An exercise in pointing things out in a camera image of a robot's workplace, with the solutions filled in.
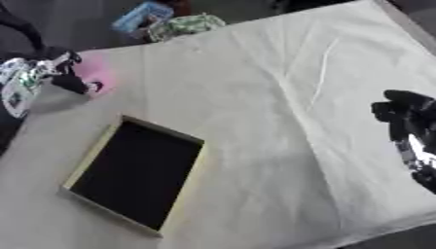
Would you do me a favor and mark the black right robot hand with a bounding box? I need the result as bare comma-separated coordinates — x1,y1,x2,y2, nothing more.
369,89,436,196

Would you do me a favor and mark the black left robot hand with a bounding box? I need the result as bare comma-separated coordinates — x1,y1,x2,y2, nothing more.
37,47,106,96

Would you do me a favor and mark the pink soft toy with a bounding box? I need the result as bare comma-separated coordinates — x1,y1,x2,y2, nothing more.
71,53,120,95

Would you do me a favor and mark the tan box with black inside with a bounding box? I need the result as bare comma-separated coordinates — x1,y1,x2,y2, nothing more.
59,114,206,238

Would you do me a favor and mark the blue plastic package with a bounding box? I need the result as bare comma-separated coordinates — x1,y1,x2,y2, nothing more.
110,1,176,34

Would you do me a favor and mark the green and white patterned bag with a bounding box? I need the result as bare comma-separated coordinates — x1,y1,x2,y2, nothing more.
143,13,229,44

